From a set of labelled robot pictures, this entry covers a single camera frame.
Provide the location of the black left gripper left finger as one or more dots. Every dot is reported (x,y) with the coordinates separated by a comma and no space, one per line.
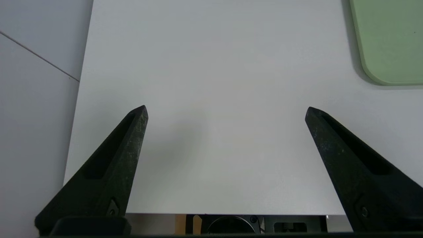
(109,172)

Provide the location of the light green plastic tray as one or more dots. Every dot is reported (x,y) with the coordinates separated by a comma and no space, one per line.
(390,39)

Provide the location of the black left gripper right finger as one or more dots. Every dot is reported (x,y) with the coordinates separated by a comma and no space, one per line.
(370,188)

